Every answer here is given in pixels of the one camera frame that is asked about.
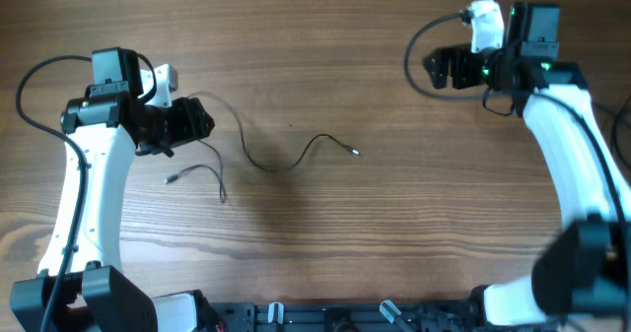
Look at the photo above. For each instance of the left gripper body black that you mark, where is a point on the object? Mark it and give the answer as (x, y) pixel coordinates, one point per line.
(175, 125)

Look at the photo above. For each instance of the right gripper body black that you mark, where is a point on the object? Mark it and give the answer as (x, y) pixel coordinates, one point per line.
(449, 67)

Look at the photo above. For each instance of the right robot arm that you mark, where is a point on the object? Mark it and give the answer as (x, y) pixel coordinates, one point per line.
(586, 269)

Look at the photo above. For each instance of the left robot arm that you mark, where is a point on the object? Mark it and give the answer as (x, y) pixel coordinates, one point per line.
(79, 285)

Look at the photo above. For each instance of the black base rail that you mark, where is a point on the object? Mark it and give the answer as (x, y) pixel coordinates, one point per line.
(427, 316)

